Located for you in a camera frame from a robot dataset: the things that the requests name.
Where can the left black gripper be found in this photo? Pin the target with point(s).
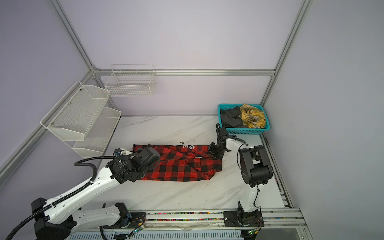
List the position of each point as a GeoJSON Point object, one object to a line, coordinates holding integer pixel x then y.
{"type": "Point", "coordinates": [139, 151]}

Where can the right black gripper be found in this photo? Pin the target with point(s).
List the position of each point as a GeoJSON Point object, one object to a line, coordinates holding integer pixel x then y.
{"type": "Point", "coordinates": [212, 152]}

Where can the red black plaid shirt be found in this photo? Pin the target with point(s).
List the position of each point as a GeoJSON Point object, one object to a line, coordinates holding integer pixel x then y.
{"type": "Point", "coordinates": [182, 163]}

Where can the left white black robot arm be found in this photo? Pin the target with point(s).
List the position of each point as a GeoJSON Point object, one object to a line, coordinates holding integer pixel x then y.
{"type": "Point", "coordinates": [59, 217]}

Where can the dark grey shirt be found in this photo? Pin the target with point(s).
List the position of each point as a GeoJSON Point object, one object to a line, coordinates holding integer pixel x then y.
{"type": "Point", "coordinates": [232, 118]}

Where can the teal plastic basket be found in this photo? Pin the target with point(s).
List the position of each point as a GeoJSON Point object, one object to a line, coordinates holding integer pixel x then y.
{"type": "Point", "coordinates": [244, 130]}

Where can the yellow plaid shirt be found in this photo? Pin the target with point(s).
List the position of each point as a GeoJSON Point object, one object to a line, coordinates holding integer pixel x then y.
{"type": "Point", "coordinates": [252, 117]}

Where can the white mesh two-tier shelf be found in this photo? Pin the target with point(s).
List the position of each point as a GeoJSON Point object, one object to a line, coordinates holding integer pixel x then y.
{"type": "Point", "coordinates": [82, 120]}

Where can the white wire basket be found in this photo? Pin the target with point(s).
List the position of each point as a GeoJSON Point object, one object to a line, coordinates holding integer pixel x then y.
{"type": "Point", "coordinates": [131, 81]}

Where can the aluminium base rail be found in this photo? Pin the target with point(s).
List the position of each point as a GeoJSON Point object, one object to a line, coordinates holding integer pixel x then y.
{"type": "Point", "coordinates": [214, 219]}

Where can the aluminium frame profile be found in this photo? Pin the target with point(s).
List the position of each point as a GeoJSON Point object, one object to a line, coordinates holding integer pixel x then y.
{"type": "Point", "coordinates": [15, 161]}

